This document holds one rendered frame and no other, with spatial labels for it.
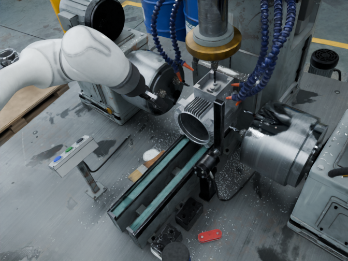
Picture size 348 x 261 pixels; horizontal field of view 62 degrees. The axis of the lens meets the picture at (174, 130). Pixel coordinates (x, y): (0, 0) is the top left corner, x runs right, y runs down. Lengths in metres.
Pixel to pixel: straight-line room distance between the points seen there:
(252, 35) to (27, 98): 2.36
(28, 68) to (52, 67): 0.05
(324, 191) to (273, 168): 0.16
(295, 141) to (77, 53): 0.64
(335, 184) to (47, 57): 0.78
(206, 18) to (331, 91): 0.93
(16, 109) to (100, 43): 2.39
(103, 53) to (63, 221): 0.79
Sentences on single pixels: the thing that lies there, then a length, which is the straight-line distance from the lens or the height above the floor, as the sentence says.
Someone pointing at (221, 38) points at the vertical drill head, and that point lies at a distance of 0.94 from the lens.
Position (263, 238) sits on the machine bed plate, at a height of 0.80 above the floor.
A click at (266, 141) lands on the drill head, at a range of 0.94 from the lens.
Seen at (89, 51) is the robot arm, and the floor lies 1.52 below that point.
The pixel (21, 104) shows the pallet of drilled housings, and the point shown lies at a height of 0.15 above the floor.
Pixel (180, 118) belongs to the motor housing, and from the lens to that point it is 1.16.
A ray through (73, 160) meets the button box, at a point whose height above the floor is 1.06.
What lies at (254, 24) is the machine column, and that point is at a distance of 1.13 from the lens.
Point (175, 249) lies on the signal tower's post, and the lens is 0.67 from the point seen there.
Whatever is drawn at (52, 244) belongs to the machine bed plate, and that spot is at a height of 0.80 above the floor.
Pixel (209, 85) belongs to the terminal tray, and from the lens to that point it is 1.14.
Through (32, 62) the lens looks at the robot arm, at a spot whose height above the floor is 1.49.
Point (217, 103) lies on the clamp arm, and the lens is 0.87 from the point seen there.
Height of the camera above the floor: 1.85
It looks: 48 degrees down
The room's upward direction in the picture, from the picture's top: 9 degrees counter-clockwise
